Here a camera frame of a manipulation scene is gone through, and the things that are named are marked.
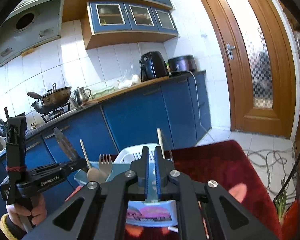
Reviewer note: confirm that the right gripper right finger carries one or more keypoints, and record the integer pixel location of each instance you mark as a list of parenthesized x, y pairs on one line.
[(205, 210)]

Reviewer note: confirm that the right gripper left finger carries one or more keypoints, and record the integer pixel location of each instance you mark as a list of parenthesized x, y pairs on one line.
[(97, 211)]

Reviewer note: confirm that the beige plastic spoon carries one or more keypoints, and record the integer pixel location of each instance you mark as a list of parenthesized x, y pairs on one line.
[(93, 174)]

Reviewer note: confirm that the steel table knife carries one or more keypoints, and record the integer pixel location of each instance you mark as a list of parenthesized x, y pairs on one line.
[(65, 144)]

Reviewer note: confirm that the wooden chopstick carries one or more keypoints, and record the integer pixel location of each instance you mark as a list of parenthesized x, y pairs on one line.
[(159, 134)]

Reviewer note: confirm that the white chopstick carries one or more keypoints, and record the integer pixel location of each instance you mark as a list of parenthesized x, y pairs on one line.
[(173, 228)]

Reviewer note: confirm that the yellow sleeve forearm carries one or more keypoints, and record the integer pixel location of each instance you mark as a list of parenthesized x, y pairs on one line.
[(10, 230)]

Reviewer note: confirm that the person's left hand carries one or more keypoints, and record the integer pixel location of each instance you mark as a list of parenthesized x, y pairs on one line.
[(22, 217)]

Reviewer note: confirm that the light blue utensil holder box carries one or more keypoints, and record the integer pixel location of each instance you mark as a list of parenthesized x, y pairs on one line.
[(150, 212)]

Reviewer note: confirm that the red floral plush table cover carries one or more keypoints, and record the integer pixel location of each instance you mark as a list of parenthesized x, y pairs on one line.
[(226, 163)]

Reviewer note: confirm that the small black wok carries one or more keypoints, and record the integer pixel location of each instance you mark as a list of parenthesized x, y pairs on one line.
[(0, 124)]

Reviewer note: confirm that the large black wok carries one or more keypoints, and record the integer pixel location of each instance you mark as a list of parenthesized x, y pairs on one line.
[(52, 100)]

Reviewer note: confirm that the blue base cabinets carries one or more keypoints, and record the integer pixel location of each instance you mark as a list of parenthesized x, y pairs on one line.
[(127, 120)]

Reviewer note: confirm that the steel kettle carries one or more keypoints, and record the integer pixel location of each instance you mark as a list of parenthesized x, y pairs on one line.
[(81, 95)]

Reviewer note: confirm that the bag of white buns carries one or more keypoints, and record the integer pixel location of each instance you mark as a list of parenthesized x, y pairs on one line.
[(130, 78)]

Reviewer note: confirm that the dark rice cooker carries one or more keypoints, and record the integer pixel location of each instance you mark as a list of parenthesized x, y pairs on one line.
[(182, 63)]

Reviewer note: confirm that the black air fryer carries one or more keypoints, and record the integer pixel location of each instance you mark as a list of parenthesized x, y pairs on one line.
[(152, 66)]

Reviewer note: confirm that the grey range hood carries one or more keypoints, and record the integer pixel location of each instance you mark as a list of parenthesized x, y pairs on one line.
[(30, 26)]

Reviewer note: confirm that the brown wooden door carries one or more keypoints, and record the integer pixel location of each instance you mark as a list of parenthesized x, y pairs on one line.
[(261, 77)]

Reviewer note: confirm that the silver door handle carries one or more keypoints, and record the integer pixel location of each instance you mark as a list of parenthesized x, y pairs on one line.
[(229, 49)]

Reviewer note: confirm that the blue glass wall cabinet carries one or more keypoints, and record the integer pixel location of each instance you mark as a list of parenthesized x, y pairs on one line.
[(111, 23)]

